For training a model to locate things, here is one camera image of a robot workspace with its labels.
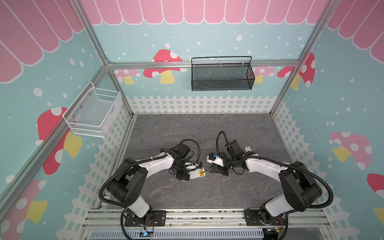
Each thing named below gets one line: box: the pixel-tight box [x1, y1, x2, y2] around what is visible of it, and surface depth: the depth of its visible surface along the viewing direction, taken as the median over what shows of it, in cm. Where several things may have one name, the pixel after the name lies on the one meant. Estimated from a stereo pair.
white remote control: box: [189, 167, 206, 180], surface depth 89 cm
